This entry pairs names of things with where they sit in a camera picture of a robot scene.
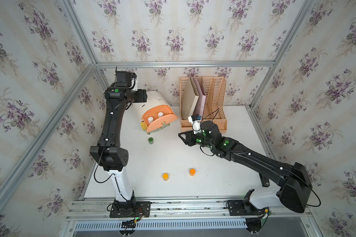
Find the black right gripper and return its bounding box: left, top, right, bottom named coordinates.
left=176, top=128, right=215, bottom=151

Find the round white drawer cabinet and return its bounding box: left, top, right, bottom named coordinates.
left=133, top=91, right=178, bottom=134

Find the pink top drawer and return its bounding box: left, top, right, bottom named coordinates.
left=140, top=104, right=178, bottom=133

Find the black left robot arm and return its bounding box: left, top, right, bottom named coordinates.
left=90, top=71, right=147, bottom=202

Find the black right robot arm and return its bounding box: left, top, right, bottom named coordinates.
left=178, top=120, right=315, bottom=216

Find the orange paint can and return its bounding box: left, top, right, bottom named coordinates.
left=189, top=168, right=196, bottom=176

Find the yellow paint can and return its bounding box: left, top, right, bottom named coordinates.
left=163, top=173, right=169, bottom=181

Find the pink paper folder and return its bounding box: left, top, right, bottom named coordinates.
left=193, top=77, right=206, bottom=117

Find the beige cardboard folder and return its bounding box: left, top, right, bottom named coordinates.
left=181, top=77, right=199, bottom=120

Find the beige plastic file organizer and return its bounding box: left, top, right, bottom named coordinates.
left=180, top=77, right=227, bottom=132

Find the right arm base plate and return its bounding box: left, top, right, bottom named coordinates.
left=226, top=199, right=269, bottom=216

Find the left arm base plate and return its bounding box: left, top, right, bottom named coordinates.
left=109, top=201, right=151, bottom=218

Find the aluminium rail frame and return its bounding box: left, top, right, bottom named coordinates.
left=58, top=197, right=323, bottom=237

